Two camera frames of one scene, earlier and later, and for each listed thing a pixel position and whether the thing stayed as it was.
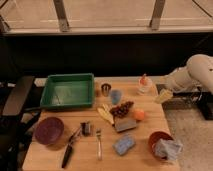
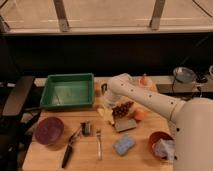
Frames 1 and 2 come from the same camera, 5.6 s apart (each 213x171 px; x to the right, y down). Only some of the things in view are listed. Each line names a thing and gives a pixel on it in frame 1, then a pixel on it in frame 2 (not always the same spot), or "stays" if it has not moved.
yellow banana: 105,111 stays
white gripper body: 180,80 -> 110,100
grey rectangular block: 124,124 stays
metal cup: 105,89 stays
